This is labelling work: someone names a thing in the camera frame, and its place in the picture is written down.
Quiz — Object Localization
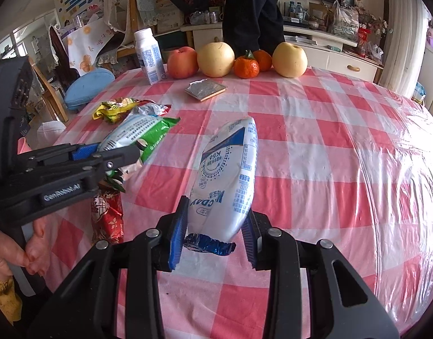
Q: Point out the yellow crumpled wrapper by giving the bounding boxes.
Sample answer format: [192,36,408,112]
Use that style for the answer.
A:
[92,98,143,124]

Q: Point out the white cushion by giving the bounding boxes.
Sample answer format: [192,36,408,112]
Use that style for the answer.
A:
[36,120,66,142]

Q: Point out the person's left hand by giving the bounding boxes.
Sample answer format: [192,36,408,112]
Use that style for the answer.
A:
[0,217,51,283]

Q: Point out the silver foil packet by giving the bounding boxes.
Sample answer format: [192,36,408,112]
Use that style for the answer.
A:
[184,79,227,102]

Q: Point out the pale knit cloth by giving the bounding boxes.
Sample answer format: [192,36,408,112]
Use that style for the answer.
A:
[132,0,158,27]

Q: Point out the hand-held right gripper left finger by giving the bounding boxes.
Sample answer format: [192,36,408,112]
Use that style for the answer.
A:
[25,195,190,339]

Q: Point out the white blue plastic pouch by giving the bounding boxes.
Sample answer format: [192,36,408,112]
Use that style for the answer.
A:
[184,116,258,255]

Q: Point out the red snack packet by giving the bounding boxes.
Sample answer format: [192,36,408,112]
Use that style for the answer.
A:
[91,184,125,245]

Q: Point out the cream television cabinet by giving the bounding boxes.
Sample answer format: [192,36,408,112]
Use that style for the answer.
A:
[181,21,385,82]

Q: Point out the red drink pack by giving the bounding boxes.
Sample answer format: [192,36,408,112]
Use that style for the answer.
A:
[356,28,374,55]

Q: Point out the dried flowers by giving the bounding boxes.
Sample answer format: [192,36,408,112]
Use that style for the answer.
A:
[354,0,387,32]

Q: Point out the white milk bottle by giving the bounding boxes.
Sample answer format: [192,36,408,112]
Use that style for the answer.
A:
[133,28,166,85]

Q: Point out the leafy orange tangerine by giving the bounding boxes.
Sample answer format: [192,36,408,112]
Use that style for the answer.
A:
[253,49,273,71]

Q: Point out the blue cushion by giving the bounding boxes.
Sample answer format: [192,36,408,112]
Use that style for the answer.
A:
[65,69,115,111]

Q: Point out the white curtain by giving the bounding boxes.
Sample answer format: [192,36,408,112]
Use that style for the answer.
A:
[379,0,432,96]

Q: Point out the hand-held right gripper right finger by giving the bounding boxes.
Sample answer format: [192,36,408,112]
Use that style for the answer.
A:
[243,210,401,339]

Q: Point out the green white snack packet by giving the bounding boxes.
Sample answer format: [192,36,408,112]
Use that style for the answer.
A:
[98,113,182,193]

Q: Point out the orange fruit print cloth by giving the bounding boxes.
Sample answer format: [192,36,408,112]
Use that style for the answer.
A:
[68,18,111,73]

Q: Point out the brown cardboard boxes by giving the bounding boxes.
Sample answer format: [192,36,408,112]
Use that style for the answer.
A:
[308,2,332,29]

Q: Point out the white cardboard box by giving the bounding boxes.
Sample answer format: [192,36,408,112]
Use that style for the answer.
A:
[156,0,183,34]

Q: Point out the pink white checked tablecloth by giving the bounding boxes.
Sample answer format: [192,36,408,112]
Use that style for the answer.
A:
[23,65,433,339]

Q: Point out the crumpled silver wrapper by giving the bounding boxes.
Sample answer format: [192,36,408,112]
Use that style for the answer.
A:
[130,102,172,117]

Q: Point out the large yellow pear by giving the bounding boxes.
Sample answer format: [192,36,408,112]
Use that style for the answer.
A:
[197,37,236,77]

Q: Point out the red apple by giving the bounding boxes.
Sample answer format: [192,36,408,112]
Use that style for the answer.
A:
[167,47,199,79]

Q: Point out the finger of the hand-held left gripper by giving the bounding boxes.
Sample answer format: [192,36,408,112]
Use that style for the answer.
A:
[16,145,141,192]
[18,142,101,165]

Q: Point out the clear plastic bag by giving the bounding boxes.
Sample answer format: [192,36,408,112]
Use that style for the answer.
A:
[329,2,360,41]

